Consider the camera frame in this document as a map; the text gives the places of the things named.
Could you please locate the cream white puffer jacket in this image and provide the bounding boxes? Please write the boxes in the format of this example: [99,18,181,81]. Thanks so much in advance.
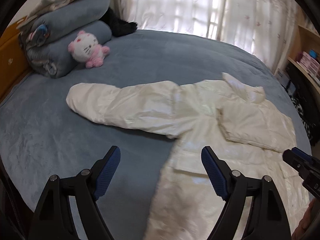
[66,73,310,239]

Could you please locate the person's right hand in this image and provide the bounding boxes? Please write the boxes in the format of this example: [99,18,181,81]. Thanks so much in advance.
[291,198,319,240]

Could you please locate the black white patterned cloth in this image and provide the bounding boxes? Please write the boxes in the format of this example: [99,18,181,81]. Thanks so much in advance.
[286,62,319,146]

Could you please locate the white cardboard box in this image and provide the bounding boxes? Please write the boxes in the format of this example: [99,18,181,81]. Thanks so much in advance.
[275,69,291,89]

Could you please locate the blue-grey fleece bed blanket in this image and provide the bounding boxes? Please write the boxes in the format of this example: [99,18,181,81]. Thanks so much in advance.
[1,30,311,239]

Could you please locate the pink boxes on shelf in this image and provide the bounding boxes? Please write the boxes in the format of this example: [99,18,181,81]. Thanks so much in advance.
[296,51,319,79]

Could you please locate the light wooden shelf unit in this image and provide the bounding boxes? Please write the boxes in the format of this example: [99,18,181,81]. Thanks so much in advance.
[284,8,319,95]

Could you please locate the white floral sheer curtain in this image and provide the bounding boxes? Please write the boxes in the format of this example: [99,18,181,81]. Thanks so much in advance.
[111,0,298,73]

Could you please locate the lower blue-grey pillow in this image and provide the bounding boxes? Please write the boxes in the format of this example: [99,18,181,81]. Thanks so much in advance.
[26,21,112,79]

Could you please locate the blue-grey pillow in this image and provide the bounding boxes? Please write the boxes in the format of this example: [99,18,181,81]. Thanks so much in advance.
[30,0,110,44]
[26,21,112,79]

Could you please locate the pink white cat plush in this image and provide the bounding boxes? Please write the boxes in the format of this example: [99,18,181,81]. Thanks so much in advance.
[68,30,110,68]

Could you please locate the upper blue-grey pillow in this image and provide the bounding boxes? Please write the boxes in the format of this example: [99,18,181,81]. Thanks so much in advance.
[30,0,110,44]

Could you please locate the black fuzzy garment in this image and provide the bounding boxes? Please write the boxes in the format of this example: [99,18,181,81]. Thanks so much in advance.
[100,8,138,37]

